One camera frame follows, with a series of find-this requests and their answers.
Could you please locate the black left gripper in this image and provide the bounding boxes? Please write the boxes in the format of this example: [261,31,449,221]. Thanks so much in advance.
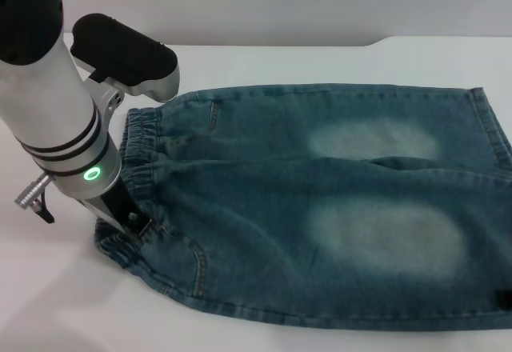
[77,178,154,242]

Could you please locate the left arm metal cable connector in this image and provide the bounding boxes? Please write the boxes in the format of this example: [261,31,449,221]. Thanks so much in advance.
[14,173,56,225]

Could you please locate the blue denim shorts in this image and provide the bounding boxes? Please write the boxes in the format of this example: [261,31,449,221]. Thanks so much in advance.
[94,82,512,329]

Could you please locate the left wrist camera black silver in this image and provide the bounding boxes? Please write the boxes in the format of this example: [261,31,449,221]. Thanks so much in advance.
[70,13,182,130]

